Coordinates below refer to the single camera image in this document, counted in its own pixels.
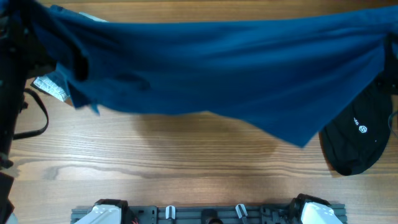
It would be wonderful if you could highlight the blue polo shirt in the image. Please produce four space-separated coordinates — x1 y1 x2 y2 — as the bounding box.
1 1 397 146

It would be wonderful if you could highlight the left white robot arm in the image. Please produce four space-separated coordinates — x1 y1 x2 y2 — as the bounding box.
1 1 88 169

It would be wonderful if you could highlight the folded light grey garment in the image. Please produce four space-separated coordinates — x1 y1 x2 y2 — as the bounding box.
32 11 108 103

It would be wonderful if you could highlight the black garment with white logo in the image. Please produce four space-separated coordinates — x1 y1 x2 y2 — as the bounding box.
319 82 393 176

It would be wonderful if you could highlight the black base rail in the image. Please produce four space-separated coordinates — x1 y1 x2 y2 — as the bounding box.
70 203 348 224

